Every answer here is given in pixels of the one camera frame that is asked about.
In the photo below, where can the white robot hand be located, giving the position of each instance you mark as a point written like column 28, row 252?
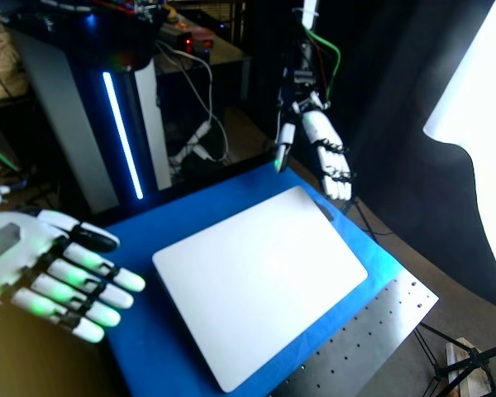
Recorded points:
column 320, row 128
column 12, row 264

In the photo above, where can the silver laptop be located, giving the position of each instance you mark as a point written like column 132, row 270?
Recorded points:
column 256, row 281

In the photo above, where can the black curtain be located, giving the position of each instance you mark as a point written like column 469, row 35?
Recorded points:
column 388, row 124

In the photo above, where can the black side table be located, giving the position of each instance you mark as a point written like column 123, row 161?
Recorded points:
column 227, row 54

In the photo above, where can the white power strip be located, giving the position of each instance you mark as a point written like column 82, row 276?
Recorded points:
column 192, row 142

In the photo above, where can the robot column with light strip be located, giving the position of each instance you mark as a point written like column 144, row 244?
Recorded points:
column 66, row 124

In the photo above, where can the black box with red light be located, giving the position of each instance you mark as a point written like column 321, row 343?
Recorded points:
column 188, row 41

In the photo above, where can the blue table cloth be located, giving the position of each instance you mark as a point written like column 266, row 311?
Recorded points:
column 149, row 351

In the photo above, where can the bright white panel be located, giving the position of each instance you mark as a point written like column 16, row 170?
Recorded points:
column 479, row 82

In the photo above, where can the beige plush toy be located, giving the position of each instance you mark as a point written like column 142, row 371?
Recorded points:
column 4, row 62

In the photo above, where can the pale wooden block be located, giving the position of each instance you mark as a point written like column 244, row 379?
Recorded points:
column 454, row 355

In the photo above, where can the black tripod stand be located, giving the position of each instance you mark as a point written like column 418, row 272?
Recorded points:
column 475, row 364

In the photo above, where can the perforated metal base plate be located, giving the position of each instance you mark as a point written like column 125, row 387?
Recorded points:
column 376, row 326

